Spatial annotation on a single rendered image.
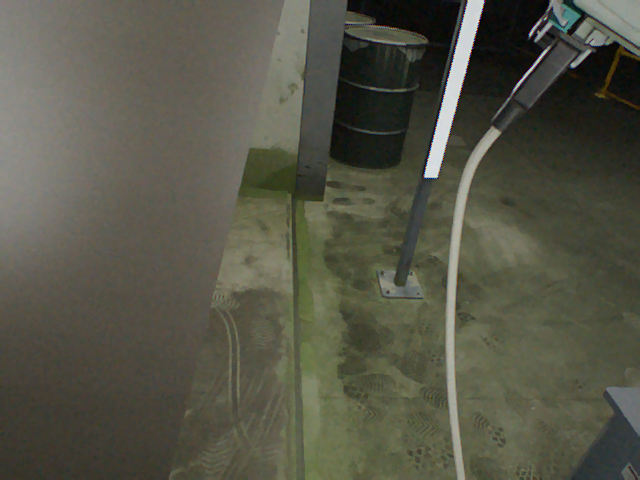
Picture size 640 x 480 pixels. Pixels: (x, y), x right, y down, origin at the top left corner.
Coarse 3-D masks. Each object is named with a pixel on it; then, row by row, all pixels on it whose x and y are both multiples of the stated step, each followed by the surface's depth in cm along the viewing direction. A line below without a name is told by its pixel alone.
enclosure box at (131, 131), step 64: (0, 0) 26; (64, 0) 27; (128, 0) 27; (192, 0) 28; (256, 0) 29; (0, 64) 28; (64, 64) 29; (128, 64) 29; (192, 64) 30; (256, 64) 31; (0, 128) 30; (64, 128) 31; (128, 128) 32; (192, 128) 32; (0, 192) 33; (64, 192) 33; (128, 192) 34; (192, 192) 35; (0, 256) 35; (64, 256) 36; (128, 256) 37; (192, 256) 38; (0, 320) 39; (64, 320) 40; (128, 320) 41; (192, 320) 42; (0, 384) 43; (64, 384) 44; (128, 384) 45; (0, 448) 48; (64, 448) 49; (128, 448) 51
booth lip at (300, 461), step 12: (300, 348) 179; (300, 360) 174; (300, 372) 169; (300, 384) 165; (300, 396) 160; (300, 408) 156; (300, 420) 152; (300, 432) 148; (300, 444) 145; (300, 456) 142; (300, 468) 139
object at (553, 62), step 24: (576, 0) 52; (600, 0) 50; (624, 0) 49; (600, 24) 52; (624, 24) 51; (552, 48) 56; (576, 48) 55; (528, 72) 60; (552, 72) 57; (528, 96) 60; (504, 120) 64
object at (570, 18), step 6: (564, 0) 53; (570, 0) 54; (564, 6) 52; (570, 6) 53; (576, 6) 54; (564, 12) 53; (570, 12) 52; (576, 12) 52; (582, 12) 53; (552, 18) 54; (564, 18) 53; (570, 18) 53; (576, 18) 53; (552, 24) 54; (558, 24) 54; (570, 24) 53; (564, 30) 54
